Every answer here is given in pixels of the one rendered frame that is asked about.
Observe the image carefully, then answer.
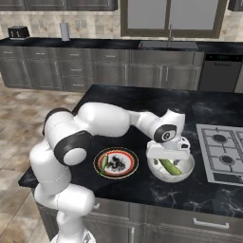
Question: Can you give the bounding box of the dark wall cupboard run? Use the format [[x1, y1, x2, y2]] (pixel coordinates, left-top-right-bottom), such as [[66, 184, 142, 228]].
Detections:
[[0, 0, 119, 12]]

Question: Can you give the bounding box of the silver cupboard door handle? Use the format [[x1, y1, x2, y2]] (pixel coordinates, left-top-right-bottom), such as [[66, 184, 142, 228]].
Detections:
[[128, 226, 136, 243]]

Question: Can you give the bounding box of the dark framed window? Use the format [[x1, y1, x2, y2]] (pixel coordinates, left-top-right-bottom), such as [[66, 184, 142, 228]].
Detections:
[[120, 0, 229, 39]]

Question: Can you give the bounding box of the red rimmed patterned plate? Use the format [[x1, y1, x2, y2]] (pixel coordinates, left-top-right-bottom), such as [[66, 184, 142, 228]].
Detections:
[[92, 146, 140, 180]]

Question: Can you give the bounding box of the silver tap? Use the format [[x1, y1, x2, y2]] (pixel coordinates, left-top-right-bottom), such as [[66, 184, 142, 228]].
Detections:
[[167, 24, 175, 43]]

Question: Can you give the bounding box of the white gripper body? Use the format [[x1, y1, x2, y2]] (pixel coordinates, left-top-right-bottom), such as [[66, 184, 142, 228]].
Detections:
[[145, 140, 192, 162]]

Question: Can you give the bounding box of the white paper towel roll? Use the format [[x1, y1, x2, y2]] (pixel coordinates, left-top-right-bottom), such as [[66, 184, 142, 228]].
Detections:
[[59, 21, 71, 43]]

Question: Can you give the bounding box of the green fish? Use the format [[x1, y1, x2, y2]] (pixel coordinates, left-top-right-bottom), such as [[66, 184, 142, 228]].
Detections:
[[98, 154, 110, 176]]

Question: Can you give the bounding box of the green cucumber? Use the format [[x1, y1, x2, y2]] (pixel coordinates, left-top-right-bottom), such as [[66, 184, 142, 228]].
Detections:
[[159, 159, 183, 177]]

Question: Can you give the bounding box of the grey island drawer front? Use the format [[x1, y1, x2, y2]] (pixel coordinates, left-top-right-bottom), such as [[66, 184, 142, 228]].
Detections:
[[144, 204, 243, 237], [90, 196, 131, 220]]

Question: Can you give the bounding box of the grey island cupboard door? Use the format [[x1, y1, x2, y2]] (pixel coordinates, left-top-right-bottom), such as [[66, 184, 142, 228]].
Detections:
[[83, 215, 133, 243], [144, 223, 243, 243]]

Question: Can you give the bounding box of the silver gas hob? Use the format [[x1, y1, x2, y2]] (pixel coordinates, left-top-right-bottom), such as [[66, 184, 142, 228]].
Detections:
[[196, 123, 243, 187]]

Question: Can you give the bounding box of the black dishwasher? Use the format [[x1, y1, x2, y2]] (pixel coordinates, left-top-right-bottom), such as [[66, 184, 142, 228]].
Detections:
[[197, 52, 243, 94]]

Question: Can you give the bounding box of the black toaster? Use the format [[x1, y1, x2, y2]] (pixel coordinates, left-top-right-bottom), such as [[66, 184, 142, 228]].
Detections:
[[7, 25, 31, 41]]

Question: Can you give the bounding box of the steel sink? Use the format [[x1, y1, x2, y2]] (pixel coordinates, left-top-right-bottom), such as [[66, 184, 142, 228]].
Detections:
[[138, 40, 199, 51]]

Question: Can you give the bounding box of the grey base cupboard run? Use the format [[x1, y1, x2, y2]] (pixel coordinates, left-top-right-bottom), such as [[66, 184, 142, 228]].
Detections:
[[0, 45, 205, 93]]

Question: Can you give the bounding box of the white bowl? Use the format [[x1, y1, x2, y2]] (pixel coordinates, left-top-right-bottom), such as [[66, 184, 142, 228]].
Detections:
[[146, 153, 196, 184]]

